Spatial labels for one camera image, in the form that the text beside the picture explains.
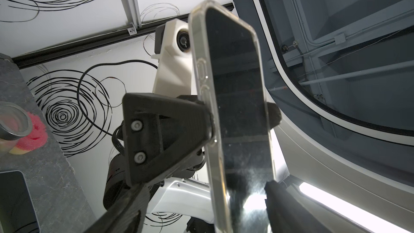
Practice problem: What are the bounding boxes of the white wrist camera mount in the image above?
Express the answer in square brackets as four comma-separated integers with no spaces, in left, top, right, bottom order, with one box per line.
[152,19,194,98]

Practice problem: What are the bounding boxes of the aluminium wall rail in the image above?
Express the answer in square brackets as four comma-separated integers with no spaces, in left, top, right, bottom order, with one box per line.
[114,0,143,30]

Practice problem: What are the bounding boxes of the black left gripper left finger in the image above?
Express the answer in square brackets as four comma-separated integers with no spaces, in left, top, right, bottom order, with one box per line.
[86,184,150,233]

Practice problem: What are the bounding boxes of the clear case phone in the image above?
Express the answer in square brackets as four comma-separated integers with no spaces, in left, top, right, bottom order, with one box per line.
[188,0,274,233]

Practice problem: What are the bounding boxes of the pink smiley sponge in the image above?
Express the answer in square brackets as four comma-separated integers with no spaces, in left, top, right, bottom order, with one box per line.
[9,112,48,155]

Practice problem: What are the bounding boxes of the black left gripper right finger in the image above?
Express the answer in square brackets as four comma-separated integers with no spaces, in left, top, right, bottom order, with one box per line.
[122,93,213,187]

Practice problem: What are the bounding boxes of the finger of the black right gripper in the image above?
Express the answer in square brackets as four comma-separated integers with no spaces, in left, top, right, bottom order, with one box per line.
[267,102,282,129]
[264,181,330,233]

